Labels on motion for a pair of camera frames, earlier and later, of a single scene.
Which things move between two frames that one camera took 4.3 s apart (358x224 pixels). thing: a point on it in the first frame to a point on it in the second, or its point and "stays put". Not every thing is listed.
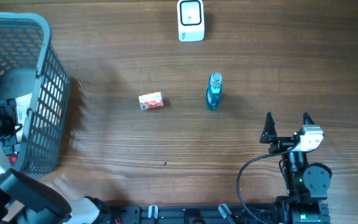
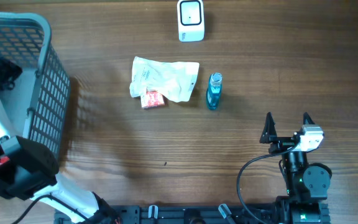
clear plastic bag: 22,104 to 176,81
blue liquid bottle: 214,91 stays put
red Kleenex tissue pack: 151,101 stays put
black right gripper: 282,142 stays put
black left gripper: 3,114 to 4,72
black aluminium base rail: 191,214 stays put
